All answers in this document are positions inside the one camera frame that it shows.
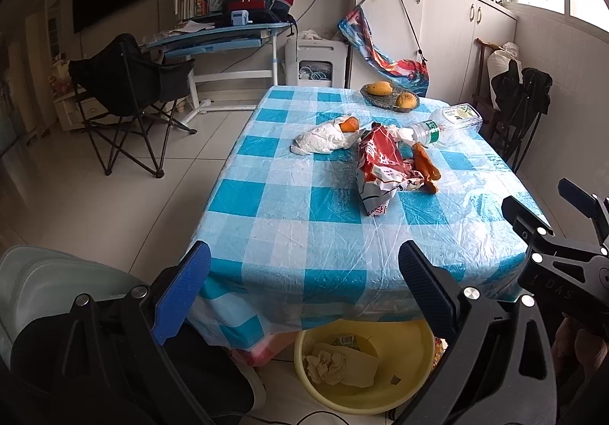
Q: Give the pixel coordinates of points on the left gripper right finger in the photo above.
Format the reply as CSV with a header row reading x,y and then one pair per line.
x,y
448,308

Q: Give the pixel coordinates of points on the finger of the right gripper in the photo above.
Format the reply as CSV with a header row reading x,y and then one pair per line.
x,y
524,222
590,205

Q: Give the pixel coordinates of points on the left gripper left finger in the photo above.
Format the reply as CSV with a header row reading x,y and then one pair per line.
x,y
175,290

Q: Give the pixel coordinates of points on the long orange peel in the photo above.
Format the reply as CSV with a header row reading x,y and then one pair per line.
x,y
424,165

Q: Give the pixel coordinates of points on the clear plastic bottle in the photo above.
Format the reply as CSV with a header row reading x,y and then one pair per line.
x,y
448,124

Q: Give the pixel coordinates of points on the red snack bag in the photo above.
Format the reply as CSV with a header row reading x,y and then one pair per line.
x,y
382,171

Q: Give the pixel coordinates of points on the orange peel piece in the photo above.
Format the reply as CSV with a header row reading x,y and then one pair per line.
x,y
350,125

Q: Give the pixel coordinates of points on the white tissue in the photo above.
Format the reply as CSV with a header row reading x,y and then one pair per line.
x,y
324,139

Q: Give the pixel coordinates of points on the yellow plastic trash basin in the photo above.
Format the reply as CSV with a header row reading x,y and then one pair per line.
x,y
406,351

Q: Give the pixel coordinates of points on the person's right hand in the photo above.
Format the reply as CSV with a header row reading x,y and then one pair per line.
x,y
574,345

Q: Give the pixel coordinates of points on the dark folded chairs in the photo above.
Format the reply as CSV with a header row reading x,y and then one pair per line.
x,y
522,105

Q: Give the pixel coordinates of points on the crumpled paper in basin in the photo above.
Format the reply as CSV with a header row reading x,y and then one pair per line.
x,y
339,365

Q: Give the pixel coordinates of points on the blue white checkered tablecloth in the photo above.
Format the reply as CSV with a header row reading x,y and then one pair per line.
x,y
293,248

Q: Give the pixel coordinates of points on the white sack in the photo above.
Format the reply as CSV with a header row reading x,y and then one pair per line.
x,y
498,63

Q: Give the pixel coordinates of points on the right mango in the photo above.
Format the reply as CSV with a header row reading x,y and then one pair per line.
x,y
406,101

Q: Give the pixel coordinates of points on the mango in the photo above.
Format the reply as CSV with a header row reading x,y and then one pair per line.
x,y
379,88
406,101

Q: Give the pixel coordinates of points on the colourful hanging bag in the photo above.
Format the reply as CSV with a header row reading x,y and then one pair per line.
x,y
408,74

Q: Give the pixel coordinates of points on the dark fruit basket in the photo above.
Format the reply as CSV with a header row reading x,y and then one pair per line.
x,y
387,102

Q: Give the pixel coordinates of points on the black folding camp chair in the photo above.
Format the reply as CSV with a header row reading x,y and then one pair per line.
x,y
127,103

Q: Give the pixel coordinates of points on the left mango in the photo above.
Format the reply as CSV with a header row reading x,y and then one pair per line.
x,y
379,88

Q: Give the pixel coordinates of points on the white cabinet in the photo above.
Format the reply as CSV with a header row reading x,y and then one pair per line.
x,y
448,31

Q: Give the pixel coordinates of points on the blue study desk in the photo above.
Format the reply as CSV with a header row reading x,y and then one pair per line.
x,y
219,40

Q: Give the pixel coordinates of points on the small blue desk device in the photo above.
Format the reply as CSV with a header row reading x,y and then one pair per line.
x,y
240,18

